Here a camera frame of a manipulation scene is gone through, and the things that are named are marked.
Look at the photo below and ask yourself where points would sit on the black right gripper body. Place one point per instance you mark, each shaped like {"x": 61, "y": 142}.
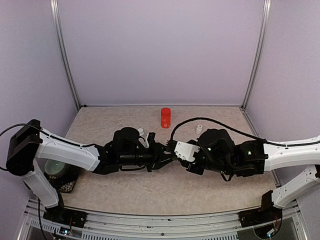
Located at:
{"x": 219, "y": 166}

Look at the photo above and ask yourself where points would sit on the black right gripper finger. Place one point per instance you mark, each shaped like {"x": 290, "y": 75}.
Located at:
{"x": 193, "y": 168}
{"x": 171, "y": 145}

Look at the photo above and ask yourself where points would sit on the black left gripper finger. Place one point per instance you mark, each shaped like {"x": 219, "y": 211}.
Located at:
{"x": 160, "y": 162}
{"x": 165, "y": 151}

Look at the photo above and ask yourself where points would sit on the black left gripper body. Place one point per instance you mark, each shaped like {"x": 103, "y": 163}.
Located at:
{"x": 149, "y": 158}

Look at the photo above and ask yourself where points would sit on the small white pill bottle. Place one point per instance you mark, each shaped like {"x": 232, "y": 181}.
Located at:
{"x": 141, "y": 132}

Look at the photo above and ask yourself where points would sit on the green pill organizer box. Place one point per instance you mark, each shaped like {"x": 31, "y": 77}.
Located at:
{"x": 174, "y": 157}

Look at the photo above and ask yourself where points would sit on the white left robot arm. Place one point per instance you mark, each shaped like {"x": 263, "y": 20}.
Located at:
{"x": 32, "y": 142}

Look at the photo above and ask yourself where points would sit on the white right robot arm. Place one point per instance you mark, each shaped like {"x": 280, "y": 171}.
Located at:
{"x": 256, "y": 157}

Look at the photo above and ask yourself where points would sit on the red cylindrical can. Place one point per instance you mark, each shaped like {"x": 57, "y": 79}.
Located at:
{"x": 165, "y": 117}

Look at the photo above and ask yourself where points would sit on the black square tray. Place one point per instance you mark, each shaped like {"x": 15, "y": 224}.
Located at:
{"x": 66, "y": 182}

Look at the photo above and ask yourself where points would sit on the green ceramic bowl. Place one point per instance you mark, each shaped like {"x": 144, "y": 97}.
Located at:
{"x": 55, "y": 168}

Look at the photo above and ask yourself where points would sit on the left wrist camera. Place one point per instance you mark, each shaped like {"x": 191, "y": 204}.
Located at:
{"x": 149, "y": 141}

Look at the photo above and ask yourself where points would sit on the front aluminium rail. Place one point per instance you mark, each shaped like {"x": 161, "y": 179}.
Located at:
{"x": 214, "y": 226}

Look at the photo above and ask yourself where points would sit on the right aluminium frame post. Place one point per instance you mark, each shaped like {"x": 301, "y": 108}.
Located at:
{"x": 258, "y": 53}

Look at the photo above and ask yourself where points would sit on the aluminium frame post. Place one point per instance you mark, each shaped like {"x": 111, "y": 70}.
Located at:
{"x": 258, "y": 53}
{"x": 54, "y": 5}

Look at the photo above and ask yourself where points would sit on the left aluminium frame post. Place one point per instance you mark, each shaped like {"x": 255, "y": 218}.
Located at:
{"x": 54, "y": 5}

